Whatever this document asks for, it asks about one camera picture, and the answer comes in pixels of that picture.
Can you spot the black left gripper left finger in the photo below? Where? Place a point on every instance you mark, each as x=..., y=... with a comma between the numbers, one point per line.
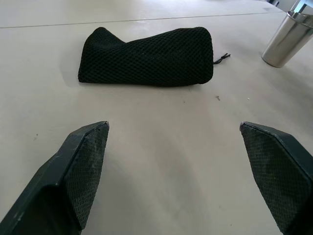
x=61, y=181

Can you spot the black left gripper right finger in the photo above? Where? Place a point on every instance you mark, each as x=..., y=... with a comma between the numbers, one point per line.
x=276, y=171

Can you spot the black mesh pouch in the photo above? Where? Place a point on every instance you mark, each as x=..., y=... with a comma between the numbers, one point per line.
x=146, y=58

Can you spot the stainless steel cup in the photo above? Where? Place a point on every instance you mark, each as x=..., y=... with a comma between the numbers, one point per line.
x=288, y=39

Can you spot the grey metal frame post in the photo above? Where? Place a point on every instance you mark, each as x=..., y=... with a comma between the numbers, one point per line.
x=301, y=5

